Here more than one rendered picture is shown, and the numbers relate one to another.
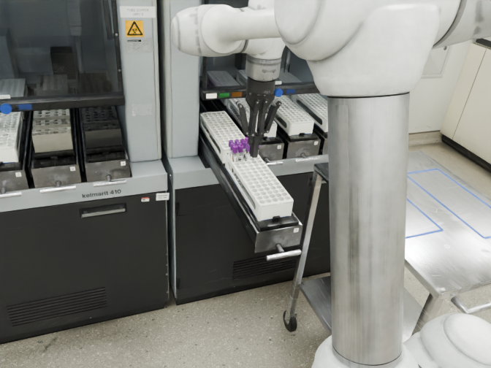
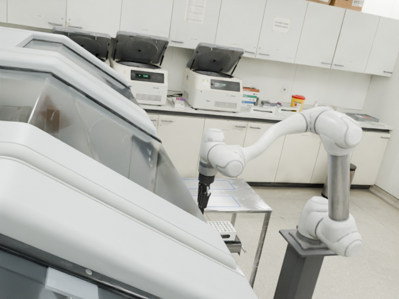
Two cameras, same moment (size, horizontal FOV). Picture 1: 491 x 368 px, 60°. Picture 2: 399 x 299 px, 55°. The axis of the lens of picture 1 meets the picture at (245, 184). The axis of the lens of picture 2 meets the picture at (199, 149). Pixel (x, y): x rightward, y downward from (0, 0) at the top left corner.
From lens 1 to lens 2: 1.95 m
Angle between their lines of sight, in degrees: 77
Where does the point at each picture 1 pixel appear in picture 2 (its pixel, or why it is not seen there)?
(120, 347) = not seen: outside the picture
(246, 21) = (263, 148)
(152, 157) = not seen: hidden behind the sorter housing
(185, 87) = not seen: hidden behind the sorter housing
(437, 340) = (323, 206)
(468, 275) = (259, 200)
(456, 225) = (227, 191)
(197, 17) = (241, 156)
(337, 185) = (346, 175)
